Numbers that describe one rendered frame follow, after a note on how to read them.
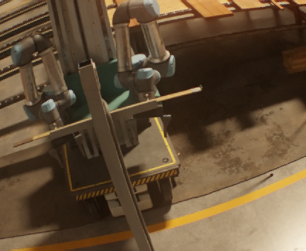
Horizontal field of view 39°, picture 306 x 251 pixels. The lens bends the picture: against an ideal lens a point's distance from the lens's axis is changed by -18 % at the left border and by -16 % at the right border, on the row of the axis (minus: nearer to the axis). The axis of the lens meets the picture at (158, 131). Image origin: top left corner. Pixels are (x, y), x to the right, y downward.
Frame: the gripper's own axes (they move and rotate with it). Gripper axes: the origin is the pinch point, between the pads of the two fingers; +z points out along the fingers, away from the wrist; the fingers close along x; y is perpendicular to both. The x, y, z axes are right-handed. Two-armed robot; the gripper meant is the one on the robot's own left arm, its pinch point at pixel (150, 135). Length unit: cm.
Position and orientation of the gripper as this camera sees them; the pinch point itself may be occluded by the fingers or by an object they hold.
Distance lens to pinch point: 240.0
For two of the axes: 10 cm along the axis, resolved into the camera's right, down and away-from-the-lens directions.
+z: 1.0, 9.8, 1.9
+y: 0.7, 1.9, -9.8
